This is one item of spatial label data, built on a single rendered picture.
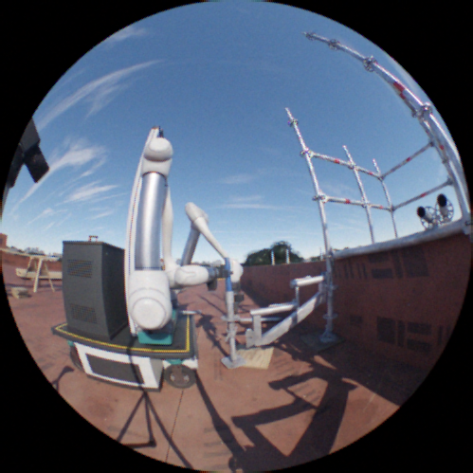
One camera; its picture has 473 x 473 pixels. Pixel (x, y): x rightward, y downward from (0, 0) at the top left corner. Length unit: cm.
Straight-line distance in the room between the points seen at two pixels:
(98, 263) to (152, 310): 48
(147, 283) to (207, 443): 69
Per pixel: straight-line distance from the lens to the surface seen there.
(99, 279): 88
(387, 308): 115
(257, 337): 112
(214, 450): 78
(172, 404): 96
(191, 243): 133
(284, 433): 81
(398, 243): 91
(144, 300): 49
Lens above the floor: 72
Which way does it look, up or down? 11 degrees up
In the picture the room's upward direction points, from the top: 3 degrees counter-clockwise
